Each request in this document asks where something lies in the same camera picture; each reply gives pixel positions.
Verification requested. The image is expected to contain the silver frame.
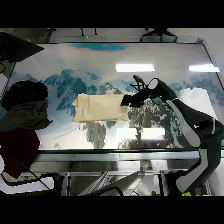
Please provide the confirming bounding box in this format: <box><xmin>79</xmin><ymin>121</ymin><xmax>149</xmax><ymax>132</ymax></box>
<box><xmin>19</xmin><ymin>149</ymin><xmax>224</xmax><ymax>197</ymax></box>

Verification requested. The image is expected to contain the cream shirt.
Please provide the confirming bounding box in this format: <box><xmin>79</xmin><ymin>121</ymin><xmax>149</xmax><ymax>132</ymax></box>
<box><xmin>71</xmin><ymin>93</ymin><xmax>130</xmax><ymax>123</ymax></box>

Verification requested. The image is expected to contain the black garment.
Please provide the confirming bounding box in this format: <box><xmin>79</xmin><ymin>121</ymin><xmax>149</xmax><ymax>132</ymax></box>
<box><xmin>0</xmin><ymin>79</ymin><xmax>50</xmax><ymax>112</ymax></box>

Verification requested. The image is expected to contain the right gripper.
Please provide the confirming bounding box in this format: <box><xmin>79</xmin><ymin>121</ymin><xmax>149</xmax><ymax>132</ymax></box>
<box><xmin>120</xmin><ymin>90</ymin><xmax>150</xmax><ymax>108</ymax></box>

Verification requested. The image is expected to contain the dark red garment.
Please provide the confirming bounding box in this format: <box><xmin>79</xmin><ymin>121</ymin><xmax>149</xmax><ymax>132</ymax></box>
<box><xmin>0</xmin><ymin>129</ymin><xmax>41</xmax><ymax>180</ymax></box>

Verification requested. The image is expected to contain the grey garment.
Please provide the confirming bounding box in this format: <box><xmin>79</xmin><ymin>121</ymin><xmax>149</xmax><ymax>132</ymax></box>
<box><xmin>0</xmin><ymin>99</ymin><xmax>53</xmax><ymax>133</ymax></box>

